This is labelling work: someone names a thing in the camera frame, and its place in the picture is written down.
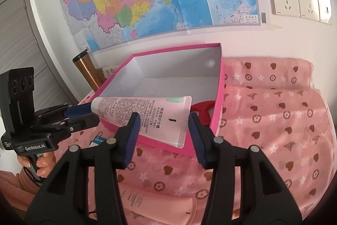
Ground white blue medicine box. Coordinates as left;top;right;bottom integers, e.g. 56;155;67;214
88;135;109;148

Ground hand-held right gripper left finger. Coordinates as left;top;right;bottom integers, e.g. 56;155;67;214
25;112;141;225

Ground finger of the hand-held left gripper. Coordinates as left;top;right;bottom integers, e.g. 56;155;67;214
39;113;101;134
37;103;93;120

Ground person's left hand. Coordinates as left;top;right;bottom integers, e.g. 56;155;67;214
17;152;57;178

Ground black cable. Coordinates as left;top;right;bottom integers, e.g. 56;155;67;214
22;166;44;187

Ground copper thermos bottle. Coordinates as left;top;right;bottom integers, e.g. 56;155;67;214
72;49;107;93

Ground pale pink printed tube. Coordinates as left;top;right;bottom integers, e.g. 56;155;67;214
90;95;193;149

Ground pink printed blanket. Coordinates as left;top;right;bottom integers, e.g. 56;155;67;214
60;57;333;225

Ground red scissors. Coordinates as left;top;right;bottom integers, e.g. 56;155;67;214
190;99;216;128

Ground white wall switch plate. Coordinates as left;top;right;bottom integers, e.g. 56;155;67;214
316;0;333;26

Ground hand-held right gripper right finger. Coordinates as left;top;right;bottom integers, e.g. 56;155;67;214
188;113;303;225

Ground person's left forearm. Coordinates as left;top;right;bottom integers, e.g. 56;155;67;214
0;169;46;213

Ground grey door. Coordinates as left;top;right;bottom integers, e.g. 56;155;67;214
0;0;80;113

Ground pink cardboard box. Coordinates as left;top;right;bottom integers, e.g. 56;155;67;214
80;43;227;158

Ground salmon pink tube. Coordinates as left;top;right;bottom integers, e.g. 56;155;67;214
120;185;198;225

